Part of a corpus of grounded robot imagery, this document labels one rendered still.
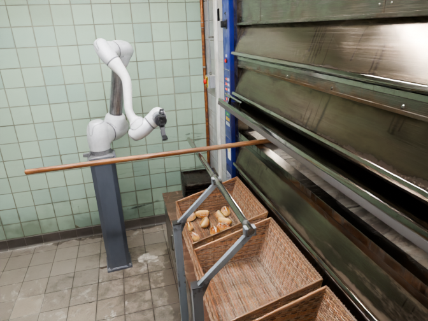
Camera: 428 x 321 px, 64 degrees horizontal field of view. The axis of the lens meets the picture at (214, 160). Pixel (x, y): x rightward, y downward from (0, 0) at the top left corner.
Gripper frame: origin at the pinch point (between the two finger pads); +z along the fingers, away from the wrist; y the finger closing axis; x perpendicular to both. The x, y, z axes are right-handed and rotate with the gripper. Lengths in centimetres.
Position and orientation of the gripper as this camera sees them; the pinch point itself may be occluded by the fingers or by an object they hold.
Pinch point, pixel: (164, 127)
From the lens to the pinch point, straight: 206.5
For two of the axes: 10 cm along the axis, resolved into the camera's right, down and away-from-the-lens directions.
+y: 0.4, 9.3, 3.6
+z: 2.6, 3.4, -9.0
